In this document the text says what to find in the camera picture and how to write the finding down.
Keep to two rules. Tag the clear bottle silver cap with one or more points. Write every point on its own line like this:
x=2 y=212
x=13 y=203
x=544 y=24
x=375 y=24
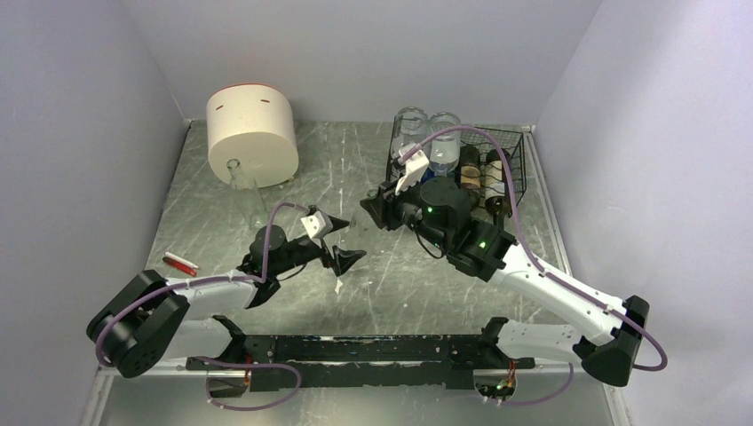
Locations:
x=444 y=150

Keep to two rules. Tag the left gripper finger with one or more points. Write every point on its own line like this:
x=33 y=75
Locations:
x=338 y=223
x=345 y=259

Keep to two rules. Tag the black wire wine rack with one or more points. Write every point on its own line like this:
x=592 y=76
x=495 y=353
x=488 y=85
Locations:
x=509 y=145

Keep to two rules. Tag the olive wine bottle white label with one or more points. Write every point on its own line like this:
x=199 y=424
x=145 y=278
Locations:
x=497 y=201

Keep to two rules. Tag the dark green wine bottle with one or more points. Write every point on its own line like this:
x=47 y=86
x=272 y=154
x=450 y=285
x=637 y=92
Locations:
x=469 y=169

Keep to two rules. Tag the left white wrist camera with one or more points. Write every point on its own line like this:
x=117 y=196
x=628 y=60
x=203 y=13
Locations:
x=317 y=225

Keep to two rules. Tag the clear bottle white cap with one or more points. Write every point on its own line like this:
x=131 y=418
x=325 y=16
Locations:
x=410 y=126

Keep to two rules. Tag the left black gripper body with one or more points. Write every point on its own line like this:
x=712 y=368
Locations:
x=312 y=250

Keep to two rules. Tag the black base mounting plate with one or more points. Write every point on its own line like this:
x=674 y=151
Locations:
x=353 y=361

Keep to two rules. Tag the clear open-neck glass bottle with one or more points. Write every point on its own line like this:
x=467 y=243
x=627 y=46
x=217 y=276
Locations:
x=359 y=223

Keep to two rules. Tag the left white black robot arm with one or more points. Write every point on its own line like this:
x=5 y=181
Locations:
x=153 y=318

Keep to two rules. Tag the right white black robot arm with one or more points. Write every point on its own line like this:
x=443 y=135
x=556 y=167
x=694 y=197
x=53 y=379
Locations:
x=600 y=332

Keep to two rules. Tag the cream cylindrical container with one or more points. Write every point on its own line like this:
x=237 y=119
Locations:
x=252 y=123

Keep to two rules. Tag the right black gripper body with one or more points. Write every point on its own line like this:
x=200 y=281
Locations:
x=405 y=209

